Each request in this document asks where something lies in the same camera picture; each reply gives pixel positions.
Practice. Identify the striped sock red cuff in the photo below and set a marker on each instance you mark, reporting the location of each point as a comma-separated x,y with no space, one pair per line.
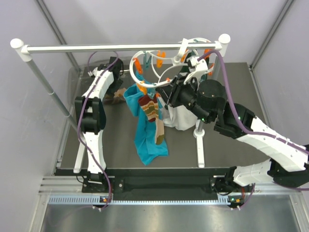
150,107

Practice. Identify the teal clothespin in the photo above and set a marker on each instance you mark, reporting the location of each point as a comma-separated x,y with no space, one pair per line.
147,60

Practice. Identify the orange lower clothespin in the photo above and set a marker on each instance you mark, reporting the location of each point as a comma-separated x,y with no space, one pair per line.
142,88

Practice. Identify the yellow orange clothespin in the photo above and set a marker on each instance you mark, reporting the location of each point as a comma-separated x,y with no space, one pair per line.
160,56

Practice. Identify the white clothes drying rack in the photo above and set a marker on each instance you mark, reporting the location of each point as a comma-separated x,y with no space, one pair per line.
25,51

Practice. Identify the white and green shirt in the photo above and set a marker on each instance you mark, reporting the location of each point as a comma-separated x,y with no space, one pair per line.
179,118

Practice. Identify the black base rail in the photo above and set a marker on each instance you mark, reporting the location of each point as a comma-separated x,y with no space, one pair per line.
163,184

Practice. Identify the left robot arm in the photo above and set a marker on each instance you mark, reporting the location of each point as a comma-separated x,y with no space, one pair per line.
91,121

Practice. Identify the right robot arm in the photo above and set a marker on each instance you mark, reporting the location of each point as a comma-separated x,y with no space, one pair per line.
288,163

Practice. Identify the blue cloth garment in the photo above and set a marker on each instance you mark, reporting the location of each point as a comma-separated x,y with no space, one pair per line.
144,139

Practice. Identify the white oval clip hanger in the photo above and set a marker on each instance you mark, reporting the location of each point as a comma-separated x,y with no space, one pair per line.
177,55

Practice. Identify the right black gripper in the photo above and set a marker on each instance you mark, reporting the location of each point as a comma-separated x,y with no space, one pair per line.
171,93

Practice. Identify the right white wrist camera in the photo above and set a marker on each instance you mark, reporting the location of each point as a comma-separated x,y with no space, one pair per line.
199,67

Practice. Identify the striped beige sock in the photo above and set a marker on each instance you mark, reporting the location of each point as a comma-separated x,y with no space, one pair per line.
116,98

